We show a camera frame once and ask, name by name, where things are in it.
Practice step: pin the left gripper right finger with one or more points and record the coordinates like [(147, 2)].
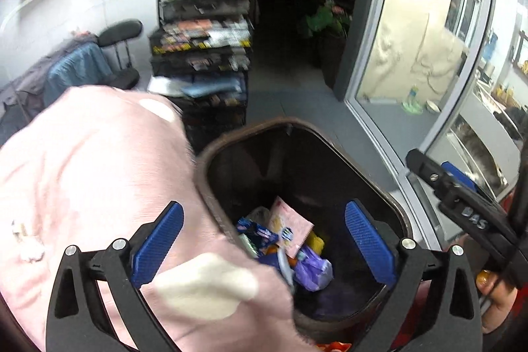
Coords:
[(450, 321)]

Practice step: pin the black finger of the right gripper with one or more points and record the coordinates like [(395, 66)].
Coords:
[(479, 216)]

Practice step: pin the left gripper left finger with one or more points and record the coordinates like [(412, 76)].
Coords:
[(78, 319)]

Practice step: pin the pink snack pouch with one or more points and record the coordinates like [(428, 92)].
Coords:
[(292, 228)]

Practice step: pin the yellow foam fruit net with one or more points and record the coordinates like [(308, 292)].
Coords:
[(315, 243)]

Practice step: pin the brown trash bin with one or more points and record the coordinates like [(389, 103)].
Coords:
[(292, 159)]

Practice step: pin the right hand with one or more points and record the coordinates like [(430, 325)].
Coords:
[(501, 293)]

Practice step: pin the purple plastic bag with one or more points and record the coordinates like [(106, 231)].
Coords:
[(311, 271)]

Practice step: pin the green bottle on floor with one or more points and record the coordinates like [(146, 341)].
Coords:
[(411, 104)]

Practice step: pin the pink polka dot bed cover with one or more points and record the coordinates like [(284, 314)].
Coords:
[(93, 167)]

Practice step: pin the blue water dispenser bottle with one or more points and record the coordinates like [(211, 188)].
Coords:
[(490, 46)]

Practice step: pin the blue snack wrapper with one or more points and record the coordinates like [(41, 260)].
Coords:
[(260, 238)]

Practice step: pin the potted plant with flowers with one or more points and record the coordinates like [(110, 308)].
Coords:
[(330, 18)]

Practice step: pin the massage bed with blue cover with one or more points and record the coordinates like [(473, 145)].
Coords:
[(78, 61)]

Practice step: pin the black stool chair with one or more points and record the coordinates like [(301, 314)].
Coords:
[(117, 36)]

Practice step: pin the black storage trolley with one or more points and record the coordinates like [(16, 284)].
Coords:
[(200, 60)]

